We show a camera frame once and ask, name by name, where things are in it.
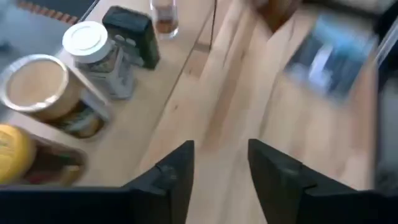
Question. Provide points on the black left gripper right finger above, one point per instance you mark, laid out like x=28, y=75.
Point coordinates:
x=311, y=205

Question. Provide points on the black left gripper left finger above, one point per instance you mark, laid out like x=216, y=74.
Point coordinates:
x=124, y=205

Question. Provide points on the yellow-lid spice jar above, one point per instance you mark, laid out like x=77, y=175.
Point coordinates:
x=15, y=152

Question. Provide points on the tan-lid spice jar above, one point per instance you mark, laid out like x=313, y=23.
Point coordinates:
x=37, y=87

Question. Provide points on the white-lid spice jar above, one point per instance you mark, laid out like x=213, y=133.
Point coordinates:
x=90, y=43

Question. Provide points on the dark green spice tin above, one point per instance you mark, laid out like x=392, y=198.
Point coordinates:
x=133, y=28

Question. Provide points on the Yellowstone book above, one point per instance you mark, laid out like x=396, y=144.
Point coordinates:
x=329, y=56

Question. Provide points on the silver metal bar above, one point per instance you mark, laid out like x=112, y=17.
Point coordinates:
x=388, y=43

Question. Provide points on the orange-striped black floor mat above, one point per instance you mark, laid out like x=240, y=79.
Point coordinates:
x=46, y=12

